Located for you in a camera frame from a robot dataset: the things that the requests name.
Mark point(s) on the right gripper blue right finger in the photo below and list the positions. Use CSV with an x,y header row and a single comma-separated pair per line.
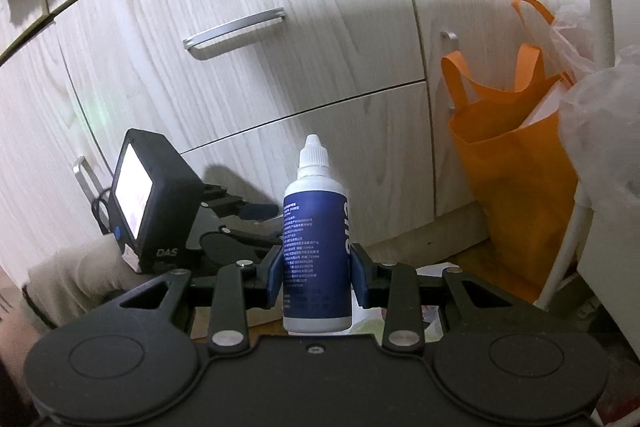
x,y
368,279

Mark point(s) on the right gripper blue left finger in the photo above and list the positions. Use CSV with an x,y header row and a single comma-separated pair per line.
x,y
270,278

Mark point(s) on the blue white solution bottle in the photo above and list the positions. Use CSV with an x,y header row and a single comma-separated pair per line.
x,y
317,297

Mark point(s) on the wooden drawer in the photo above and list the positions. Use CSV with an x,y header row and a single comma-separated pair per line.
x,y
200,70
379,148

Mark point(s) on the upper wooden drawer front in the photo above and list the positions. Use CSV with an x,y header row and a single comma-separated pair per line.
x,y
200,70

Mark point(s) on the white gloved hand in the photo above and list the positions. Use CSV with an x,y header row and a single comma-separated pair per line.
x,y
74,281

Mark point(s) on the left cabinet door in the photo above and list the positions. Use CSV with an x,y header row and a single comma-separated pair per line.
x,y
43,132

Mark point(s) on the orange fabric bag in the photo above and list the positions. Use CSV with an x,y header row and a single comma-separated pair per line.
x,y
514,161

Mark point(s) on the translucent white plastic bag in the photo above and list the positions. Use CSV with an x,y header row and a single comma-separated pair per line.
x,y
599,117

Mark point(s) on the black camera box with screen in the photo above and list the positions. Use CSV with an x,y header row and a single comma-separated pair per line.
x,y
155,196

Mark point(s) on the silver left door handle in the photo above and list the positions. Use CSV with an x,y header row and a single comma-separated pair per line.
x,y
86,178

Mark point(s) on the silver door handle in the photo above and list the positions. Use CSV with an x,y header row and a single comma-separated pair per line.
x,y
86,178
450,36

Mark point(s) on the silver upper drawer handle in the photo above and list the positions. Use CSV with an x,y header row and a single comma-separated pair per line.
x,y
233,26

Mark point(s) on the silver right door handle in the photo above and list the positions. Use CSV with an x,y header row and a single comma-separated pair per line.
x,y
450,36

